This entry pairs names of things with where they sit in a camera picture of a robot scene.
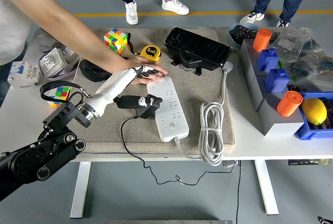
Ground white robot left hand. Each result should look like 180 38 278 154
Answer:
83 64 164 118

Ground person's right hand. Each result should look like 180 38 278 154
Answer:
122 56 169 86

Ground black plug adapter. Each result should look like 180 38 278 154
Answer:
135 98 160 120

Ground thin black plug cord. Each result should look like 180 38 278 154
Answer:
120 116 237 186

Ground white power strip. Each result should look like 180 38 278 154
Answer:
146 76 190 143

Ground black fabric pouch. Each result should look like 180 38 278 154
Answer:
79 58 112 81

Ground colourful puzzle cube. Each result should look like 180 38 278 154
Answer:
47 86 71 109
104 28 128 54

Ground purple bowl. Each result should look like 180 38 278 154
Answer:
38 49 80 82

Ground black table control panel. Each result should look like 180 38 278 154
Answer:
288 159 329 167

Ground white table leg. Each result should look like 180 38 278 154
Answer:
70 161 92 219
253 160 279 216

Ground grey-brown mat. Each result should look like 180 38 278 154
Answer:
61 27 236 156

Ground clear bag of screws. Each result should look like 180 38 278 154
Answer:
33 30 66 53

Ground blue plastic bin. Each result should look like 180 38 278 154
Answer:
294 91 333 141

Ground white circuit breaker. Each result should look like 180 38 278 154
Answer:
7 60 40 89

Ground light blue bowl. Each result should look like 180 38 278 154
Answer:
228 23 261 47

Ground yellow lemon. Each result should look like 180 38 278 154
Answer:
301 97 328 126

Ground grey block holder box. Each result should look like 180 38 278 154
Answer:
239 38 305 136

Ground orange cylinder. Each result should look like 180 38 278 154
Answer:
276 91 304 118
252 28 273 52

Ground blue block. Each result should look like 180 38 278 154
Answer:
263 68 290 93
257 48 279 73

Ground clear bags of parts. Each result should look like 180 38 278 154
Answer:
270 26 333 93

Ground yellow tape measure with strap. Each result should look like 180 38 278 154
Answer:
126 32 162 65

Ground white wall socket panel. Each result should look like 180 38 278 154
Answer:
62 46 81 65
39 47 68 78

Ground black hanging cable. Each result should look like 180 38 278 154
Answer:
235 160 242 224

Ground white power strip cable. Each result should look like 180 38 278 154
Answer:
174 60 234 168

